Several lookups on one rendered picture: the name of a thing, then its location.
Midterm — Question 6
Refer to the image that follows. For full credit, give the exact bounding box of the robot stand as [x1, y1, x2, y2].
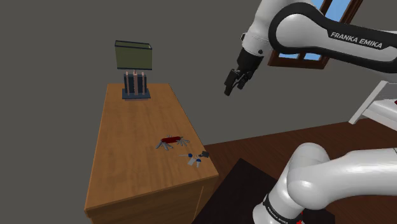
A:
[191, 157, 336, 224]

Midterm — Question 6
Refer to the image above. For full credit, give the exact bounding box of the table lamp with green shade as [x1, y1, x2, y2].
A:
[114, 39, 153, 101]

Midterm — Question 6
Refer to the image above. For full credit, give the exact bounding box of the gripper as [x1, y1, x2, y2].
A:
[223, 47, 265, 97]

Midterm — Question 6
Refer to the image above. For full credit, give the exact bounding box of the red pocket knife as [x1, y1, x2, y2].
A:
[155, 135, 191, 151]

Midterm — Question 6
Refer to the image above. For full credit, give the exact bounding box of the wooden framed window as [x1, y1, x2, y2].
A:
[267, 0, 365, 70]

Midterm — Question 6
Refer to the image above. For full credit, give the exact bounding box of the wooden side table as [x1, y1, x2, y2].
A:
[83, 82, 219, 224]

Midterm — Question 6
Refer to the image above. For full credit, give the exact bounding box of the bunch of keys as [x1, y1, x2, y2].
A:
[179, 150, 211, 168]

